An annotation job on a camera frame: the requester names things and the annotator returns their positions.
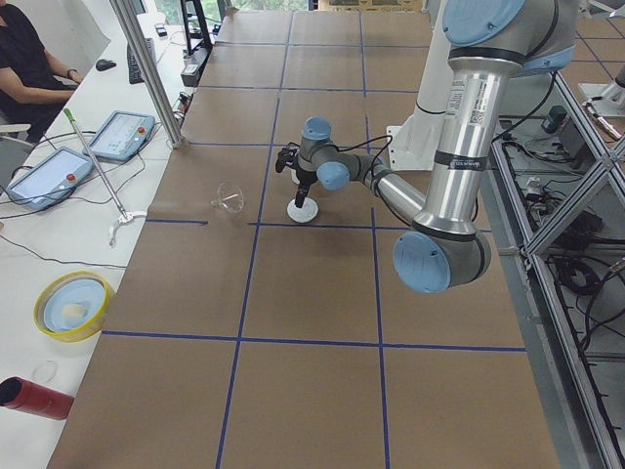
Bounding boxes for aluminium side rail frame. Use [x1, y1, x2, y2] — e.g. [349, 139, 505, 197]
[482, 61, 624, 468]

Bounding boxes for yellow tape roll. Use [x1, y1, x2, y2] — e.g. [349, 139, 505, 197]
[33, 271, 115, 343]

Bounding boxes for far blue teach pendant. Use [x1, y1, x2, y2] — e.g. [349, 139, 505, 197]
[89, 110, 156, 163]

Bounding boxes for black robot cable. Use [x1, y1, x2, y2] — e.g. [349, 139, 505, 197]
[336, 135, 395, 172]

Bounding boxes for black computer mouse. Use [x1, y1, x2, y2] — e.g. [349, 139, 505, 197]
[95, 59, 117, 71]

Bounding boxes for white mug lid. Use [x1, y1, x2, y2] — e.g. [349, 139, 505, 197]
[286, 197, 318, 224]

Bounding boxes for black keyboard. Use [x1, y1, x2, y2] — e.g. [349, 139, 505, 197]
[126, 38, 156, 85]

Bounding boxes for seated person black shirt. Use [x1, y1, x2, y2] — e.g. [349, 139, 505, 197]
[1, 1, 83, 143]

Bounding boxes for red cylinder tube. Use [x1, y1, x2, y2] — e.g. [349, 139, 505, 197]
[1, 376, 74, 420]

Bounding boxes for long grabber stick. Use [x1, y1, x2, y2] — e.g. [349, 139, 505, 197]
[63, 107, 147, 248]

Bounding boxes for near blue teach pendant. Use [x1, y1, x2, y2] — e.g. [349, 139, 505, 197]
[6, 147, 95, 210]

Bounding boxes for blue teach pendant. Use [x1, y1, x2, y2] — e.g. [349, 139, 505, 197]
[6, 147, 95, 210]
[89, 110, 156, 163]

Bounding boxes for aluminium frame post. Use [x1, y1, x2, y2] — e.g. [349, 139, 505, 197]
[109, 0, 185, 149]

